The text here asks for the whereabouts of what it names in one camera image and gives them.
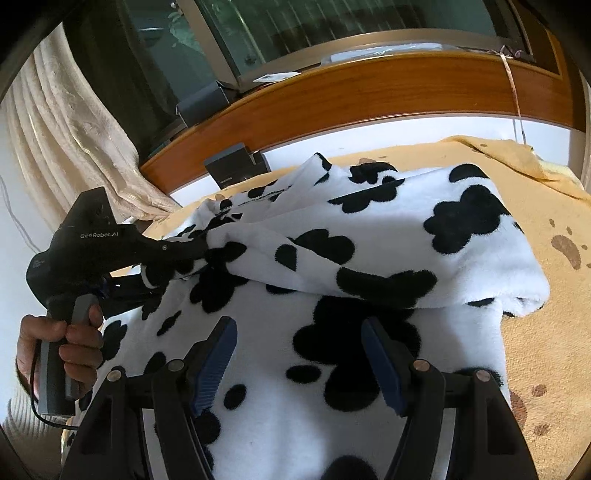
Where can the black white cow-print fleece garment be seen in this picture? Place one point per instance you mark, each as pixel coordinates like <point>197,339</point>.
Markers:
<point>337,323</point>

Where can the orange wooden window sill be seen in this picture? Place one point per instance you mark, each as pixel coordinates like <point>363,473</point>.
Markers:
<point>367,90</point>

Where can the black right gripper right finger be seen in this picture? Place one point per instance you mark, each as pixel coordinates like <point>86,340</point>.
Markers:
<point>487,440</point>

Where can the white plastic sheet on sill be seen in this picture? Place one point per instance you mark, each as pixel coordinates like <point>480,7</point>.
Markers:
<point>386,50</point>

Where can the white paper card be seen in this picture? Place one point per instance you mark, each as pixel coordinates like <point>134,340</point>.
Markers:
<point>270,78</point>

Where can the black device at bed edge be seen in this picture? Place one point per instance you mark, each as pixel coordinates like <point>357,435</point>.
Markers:
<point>234,165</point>

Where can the black box on sill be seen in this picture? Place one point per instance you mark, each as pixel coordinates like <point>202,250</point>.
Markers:
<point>203,104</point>

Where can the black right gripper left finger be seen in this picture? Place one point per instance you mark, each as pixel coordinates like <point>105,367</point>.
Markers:
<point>142,427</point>

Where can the beige curtain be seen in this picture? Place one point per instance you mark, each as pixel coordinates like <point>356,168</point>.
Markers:
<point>65,141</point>

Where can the person's left hand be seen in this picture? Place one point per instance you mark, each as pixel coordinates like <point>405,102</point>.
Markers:
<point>80,353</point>

